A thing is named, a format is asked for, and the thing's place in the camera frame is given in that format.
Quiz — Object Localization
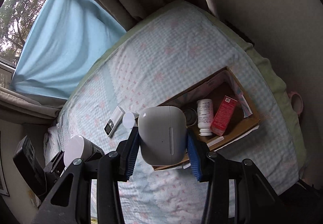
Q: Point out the white round jar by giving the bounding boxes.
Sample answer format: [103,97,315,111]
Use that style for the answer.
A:
[64,135,95,167]

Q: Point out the green under sheet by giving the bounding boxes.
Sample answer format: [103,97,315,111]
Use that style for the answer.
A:
[67,0,309,179]

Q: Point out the framed wall poster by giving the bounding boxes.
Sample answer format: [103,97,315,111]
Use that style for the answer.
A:
[0,130,10,198]

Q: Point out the red cardboard packet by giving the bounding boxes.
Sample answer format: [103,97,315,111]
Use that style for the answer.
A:
[210,96,239,137]

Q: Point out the white earbuds case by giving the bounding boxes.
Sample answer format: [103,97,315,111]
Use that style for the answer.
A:
[137,106,188,166]

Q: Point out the cardboard box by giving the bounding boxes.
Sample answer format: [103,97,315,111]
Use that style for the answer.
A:
[151,66,261,171]

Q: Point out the white pill bottle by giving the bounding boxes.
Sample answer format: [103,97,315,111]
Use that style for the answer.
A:
[196,99,214,136]

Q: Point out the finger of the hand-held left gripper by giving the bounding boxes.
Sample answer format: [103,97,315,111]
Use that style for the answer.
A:
[43,151,65,179]
[91,146,105,157]

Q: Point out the light blue window cloth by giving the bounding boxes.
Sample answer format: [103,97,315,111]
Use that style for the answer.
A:
[9,0,127,100]

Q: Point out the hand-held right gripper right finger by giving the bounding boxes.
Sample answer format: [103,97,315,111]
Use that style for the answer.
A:
[187,129,290,224]

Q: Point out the white flat digital device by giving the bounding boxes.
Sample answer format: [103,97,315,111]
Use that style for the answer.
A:
[104,106,125,138]

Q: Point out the small green-white jar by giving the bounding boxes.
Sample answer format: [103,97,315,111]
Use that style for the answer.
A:
[122,111,140,130]

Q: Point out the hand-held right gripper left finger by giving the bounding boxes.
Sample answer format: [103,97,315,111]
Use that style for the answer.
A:
[31,128,141,224]

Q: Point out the pink plastic object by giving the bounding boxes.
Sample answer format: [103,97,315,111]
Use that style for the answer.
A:
[288,91,303,114]

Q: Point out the window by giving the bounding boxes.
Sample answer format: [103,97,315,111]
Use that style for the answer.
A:
[0,0,61,88]

